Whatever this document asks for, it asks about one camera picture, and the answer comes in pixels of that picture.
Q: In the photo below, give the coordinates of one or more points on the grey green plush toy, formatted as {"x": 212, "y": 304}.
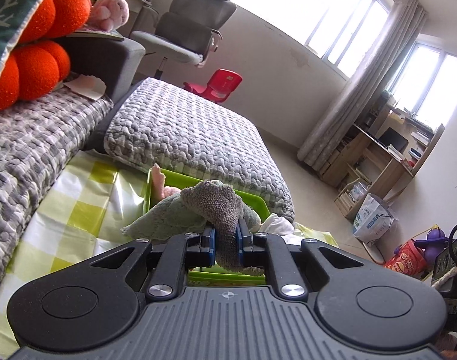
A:
{"x": 190, "y": 210}

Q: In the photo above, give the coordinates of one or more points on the red plastic child chair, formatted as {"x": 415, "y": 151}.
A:
{"x": 221, "y": 84}

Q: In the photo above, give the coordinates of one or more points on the wooden desk shelf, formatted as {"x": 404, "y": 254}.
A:
{"x": 384, "y": 146}

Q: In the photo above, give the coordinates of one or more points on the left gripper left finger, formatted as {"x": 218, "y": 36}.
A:
{"x": 170, "y": 262}

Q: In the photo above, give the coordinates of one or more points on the grey office chair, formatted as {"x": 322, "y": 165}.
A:
{"x": 187, "y": 33}

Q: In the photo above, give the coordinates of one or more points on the grey quilted ottoman cushion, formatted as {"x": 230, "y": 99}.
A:
{"x": 163, "y": 124}

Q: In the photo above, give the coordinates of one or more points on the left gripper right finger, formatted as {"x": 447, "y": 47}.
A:
{"x": 270, "y": 253}

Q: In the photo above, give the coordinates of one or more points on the white sponge block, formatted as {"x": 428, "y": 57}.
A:
{"x": 277, "y": 225}

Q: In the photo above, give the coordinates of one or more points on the beige curtain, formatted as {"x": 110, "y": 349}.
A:
{"x": 406, "y": 20}

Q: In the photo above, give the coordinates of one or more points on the purple toy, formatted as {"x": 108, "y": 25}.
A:
{"x": 434, "y": 243}

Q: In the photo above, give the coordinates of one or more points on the pink octopus plush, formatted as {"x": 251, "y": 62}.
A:
{"x": 109, "y": 15}

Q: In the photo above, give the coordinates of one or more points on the book on armrest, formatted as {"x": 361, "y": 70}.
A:
{"x": 90, "y": 32}

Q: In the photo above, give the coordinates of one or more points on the pink plush toy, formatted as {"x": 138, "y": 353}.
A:
{"x": 160, "y": 190}

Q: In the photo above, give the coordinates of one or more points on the grey sofa armrest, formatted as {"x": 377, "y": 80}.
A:
{"x": 115, "y": 62}

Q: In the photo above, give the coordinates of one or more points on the grey quilted sofa cover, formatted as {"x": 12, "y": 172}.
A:
{"x": 37, "y": 139}

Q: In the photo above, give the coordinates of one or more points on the orange bobble cushion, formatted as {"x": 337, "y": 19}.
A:
{"x": 37, "y": 63}

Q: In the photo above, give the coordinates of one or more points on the white paper scrap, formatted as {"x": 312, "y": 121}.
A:
{"x": 90, "y": 87}

